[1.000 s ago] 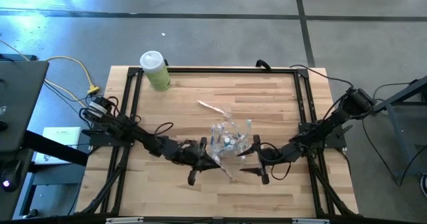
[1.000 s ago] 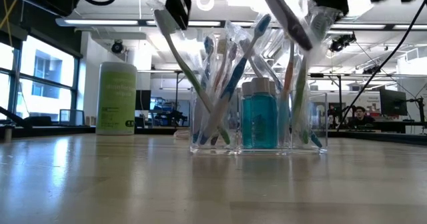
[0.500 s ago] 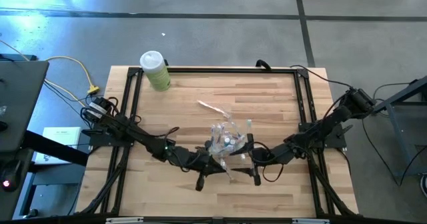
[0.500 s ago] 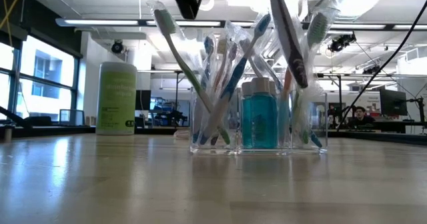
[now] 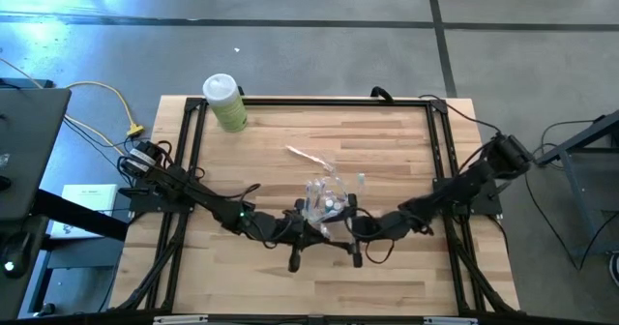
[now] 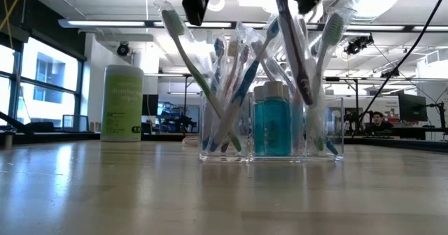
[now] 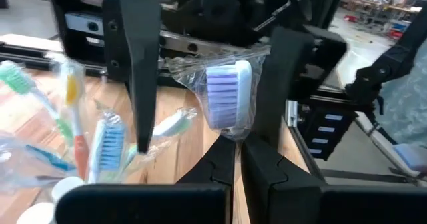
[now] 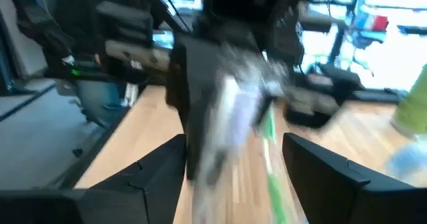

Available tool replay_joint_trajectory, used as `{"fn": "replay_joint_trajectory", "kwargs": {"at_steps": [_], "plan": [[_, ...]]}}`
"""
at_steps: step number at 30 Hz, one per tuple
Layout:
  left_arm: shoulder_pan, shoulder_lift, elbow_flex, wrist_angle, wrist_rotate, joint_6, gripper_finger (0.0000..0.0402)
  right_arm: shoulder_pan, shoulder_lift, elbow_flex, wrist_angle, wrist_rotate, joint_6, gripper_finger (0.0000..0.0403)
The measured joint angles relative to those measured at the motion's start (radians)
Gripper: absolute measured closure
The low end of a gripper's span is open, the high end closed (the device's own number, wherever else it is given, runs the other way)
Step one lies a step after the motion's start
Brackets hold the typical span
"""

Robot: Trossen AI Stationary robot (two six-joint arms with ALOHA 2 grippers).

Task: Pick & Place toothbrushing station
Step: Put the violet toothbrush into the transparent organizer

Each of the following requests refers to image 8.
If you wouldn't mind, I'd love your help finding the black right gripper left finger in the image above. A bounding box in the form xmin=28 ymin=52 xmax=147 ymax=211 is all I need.
xmin=85 ymin=133 xmax=187 ymax=224

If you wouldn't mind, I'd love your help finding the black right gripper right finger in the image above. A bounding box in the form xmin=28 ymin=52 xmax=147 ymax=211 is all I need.
xmin=282 ymin=132 xmax=406 ymax=224

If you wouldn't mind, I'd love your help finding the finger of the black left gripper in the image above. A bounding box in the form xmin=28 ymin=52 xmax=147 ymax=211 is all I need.
xmin=256 ymin=93 xmax=278 ymax=127
xmin=165 ymin=33 xmax=224 ymax=181

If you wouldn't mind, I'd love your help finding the purple toothbrush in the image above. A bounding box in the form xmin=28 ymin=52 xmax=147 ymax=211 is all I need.
xmin=191 ymin=49 xmax=290 ymax=224

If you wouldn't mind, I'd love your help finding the green toothbrush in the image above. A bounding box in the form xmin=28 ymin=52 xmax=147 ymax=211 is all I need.
xmin=260 ymin=105 xmax=291 ymax=224

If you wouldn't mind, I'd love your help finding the blue mouthwash bottle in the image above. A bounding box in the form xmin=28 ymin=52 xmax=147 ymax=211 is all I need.
xmin=388 ymin=143 xmax=427 ymax=183

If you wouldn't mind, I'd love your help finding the green disinfecting wipes canister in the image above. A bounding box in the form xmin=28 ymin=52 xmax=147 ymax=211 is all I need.
xmin=390 ymin=63 xmax=427 ymax=138

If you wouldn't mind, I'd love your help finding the black aluminium table frame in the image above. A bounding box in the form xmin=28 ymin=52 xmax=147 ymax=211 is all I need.
xmin=0 ymin=83 xmax=404 ymax=189

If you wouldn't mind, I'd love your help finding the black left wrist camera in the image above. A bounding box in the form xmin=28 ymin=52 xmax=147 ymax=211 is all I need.
xmin=95 ymin=1 xmax=155 ymax=47

